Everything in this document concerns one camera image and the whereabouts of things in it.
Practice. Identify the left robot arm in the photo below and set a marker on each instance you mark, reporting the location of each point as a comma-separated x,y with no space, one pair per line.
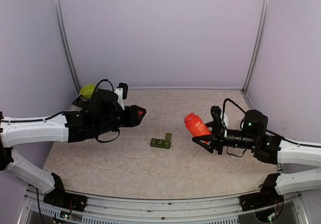
104,113

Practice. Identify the red pill bottle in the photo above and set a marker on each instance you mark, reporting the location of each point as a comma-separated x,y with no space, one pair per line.
196,126

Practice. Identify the aluminium frame post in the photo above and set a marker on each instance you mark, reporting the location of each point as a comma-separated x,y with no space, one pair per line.
66,47
257,45

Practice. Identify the black square tray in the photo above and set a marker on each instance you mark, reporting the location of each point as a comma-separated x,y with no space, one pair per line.
82,99

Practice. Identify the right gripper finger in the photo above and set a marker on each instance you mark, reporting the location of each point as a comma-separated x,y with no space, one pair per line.
212,124
206,141

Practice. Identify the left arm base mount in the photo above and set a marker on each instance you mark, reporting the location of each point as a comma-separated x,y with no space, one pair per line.
66,200

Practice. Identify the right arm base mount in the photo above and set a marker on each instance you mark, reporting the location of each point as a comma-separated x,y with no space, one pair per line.
259,200

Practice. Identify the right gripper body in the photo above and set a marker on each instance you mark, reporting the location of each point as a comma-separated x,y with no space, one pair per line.
219,141

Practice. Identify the right aluminium frame post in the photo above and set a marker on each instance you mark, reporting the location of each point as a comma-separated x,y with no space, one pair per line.
257,45

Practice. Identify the front aluminium rail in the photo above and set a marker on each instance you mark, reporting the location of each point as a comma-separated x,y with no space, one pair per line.
111,209

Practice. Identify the left aluminium frame post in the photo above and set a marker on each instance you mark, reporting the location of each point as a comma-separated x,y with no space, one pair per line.
66,47

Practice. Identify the lime green bowl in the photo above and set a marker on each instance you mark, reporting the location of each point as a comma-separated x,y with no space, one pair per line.
87,90

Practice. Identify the green pill organizer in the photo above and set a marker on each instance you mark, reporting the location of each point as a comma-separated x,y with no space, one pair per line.
164,143

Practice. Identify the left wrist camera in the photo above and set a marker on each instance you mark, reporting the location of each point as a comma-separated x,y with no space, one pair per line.
122,92

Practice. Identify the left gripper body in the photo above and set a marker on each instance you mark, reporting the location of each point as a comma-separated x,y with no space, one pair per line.
128,121

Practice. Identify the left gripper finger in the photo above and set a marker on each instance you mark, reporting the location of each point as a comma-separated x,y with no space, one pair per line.
136,119
138,109

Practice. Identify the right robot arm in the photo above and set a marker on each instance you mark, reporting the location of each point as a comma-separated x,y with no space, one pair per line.
266,147

